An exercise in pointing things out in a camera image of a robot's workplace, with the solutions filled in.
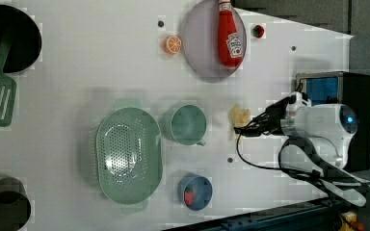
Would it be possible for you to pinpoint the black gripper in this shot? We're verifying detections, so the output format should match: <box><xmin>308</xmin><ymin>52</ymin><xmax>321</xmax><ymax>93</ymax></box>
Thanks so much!
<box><xmin>233</xmin><ymin>96</ymin><xmax>290</xmax><ymax>137</ymax></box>

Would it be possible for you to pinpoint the blue bowl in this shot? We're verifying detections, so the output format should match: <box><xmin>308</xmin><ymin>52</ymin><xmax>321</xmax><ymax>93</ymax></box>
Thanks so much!
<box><xmin>177</xmin><ymin>172</ymin><xmax>213</xmax><ymax>211</ymax></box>

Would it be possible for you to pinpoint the red toy strawberry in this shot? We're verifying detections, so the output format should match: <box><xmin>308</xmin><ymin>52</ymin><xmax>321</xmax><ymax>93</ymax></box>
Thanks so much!
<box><xmin>184</xmin><ymin>187</ymin><xmax>194</xmax><ymax>206</ymax></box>

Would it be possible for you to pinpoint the black oven appliance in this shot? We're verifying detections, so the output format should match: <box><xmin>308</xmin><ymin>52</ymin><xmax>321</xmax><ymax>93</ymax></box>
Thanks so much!
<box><xmin>296</xmin><ymin>71</ymin><xmax>370</xmax><ymax>172</ymax></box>

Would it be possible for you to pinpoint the red toy apple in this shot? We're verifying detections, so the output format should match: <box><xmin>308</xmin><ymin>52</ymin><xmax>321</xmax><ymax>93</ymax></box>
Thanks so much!
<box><xmin>252</xmin><ymin>25</ymin><xmax>265</xmax><ymax>39</ymax></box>

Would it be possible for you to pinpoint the black round pot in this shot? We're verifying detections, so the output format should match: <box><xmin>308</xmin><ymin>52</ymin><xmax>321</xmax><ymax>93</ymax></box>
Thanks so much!
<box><xmin>0</xmin><ymin>5</ymin><xmax>42</xmax><ymax>73</ymax></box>

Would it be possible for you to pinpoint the black cylinder cup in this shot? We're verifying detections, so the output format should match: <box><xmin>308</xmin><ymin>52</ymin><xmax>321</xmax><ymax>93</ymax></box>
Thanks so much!
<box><xmin>0</xmin><ymin>177</ymin><xmax>32</xmax><ymax>231</ymax></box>

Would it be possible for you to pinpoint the red ketchup bottle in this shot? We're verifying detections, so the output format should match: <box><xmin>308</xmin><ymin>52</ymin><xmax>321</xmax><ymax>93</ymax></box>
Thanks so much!
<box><xmin>218</xmin><ymin>0</ymin><xmax>243</xmax><ymax>68</ymax></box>

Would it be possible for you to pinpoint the grey plate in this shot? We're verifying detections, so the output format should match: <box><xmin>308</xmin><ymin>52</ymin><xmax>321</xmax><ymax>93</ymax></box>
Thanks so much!
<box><xmin>181</xmin><ymin>0</ymin><xmax>247</xmax><ymax>79</ymax></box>

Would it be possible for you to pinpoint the green mug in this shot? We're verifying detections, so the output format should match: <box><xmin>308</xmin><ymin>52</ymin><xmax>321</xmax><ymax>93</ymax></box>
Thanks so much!
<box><xmin>163</xmin><ymin>104</ymin><xmax>207</xmax><ymax>146</ymax></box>

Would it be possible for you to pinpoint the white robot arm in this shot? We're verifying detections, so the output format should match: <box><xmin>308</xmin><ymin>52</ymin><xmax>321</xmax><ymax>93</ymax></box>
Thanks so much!
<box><xmin>233</xmin><ymin>92</ymin><xmax>370</xmax><ymax>218</ymax></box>

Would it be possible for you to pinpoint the yellow plush banana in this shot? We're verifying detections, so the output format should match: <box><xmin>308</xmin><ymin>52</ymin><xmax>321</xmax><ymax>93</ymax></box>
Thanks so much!
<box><xmin>230</xmin><ymin>104</ymin><xmax>251</xmax><ymax>127</ymax></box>

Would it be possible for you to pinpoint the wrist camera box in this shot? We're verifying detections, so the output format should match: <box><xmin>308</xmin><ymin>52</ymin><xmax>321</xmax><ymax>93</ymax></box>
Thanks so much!
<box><xmin>288</xmin><ymin>91</ymin><xmax>312</xmax><ymax>110</ymax></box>

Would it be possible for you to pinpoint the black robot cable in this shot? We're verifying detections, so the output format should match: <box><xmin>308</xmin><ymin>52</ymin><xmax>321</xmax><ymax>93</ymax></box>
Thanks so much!
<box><xmin>235</xmin><ymin>133</ymin><xmax>322</xmax><ymax>181</ymax></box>

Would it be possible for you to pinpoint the orange slice toy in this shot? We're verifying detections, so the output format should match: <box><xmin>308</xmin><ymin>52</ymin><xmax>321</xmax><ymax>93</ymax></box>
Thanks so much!
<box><xmin>163</xmin><ymin>36</ymin><xmax>182</xmax><ymax>55</ymax></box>

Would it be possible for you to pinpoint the green colander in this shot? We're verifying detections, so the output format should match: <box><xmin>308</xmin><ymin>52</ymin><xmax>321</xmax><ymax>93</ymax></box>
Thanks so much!
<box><xmin>94</xmin><ymin>98</ymin><xmax>163</xmax><ymax>215</ymax></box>

